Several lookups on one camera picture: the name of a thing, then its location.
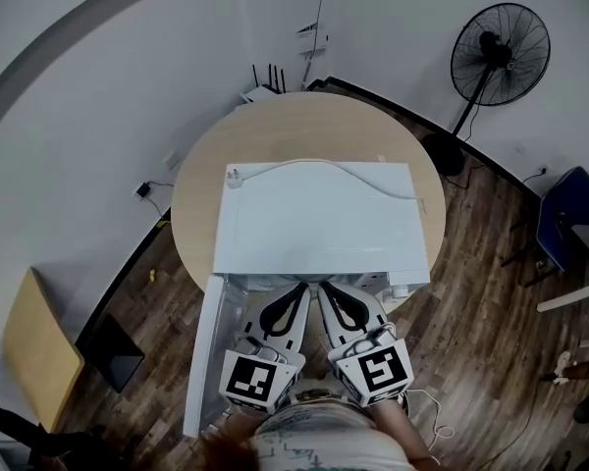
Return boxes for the white microwave door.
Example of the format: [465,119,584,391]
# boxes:
[183,275,249,437]

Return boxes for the white wall-mounted boxes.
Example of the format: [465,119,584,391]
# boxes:
[296,21,330,61]

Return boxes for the black office chair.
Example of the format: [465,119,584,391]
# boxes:
[0,393,109,471]

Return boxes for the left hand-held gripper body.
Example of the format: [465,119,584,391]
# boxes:
[219,335,307,414]

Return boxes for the round wooden table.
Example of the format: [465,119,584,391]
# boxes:
[170,90,447,313]

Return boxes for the person's white printed shirt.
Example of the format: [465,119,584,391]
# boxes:
[249,402,418,471]

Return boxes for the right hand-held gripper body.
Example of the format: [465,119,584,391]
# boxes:
[326,324,414,408]

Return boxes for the wooden desk with white legs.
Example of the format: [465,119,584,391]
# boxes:
[537,172,589,318]

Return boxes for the black flat panel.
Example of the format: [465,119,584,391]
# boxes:
[76,314,146,394]

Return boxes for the yellow wooden board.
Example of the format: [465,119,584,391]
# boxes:
[1,265,85,434]

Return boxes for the white power cord with plug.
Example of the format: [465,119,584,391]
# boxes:
[225,158,426,213]

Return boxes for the person's belt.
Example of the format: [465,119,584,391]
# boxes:
[294,389,354,404]

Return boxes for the blue chair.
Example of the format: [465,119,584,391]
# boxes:
[501,166,589,288]

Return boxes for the black standing fan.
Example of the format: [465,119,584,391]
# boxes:
[420,2,552,176]

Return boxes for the white router with black antennas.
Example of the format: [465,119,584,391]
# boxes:
[239,63,287,105]

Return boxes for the white microwave oven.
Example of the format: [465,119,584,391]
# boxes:
[210,161,432,303]

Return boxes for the white looped gripper cable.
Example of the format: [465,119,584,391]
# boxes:
[402,388,455,460]

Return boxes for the person's right forearm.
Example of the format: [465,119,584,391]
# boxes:
[372,399,441,471]

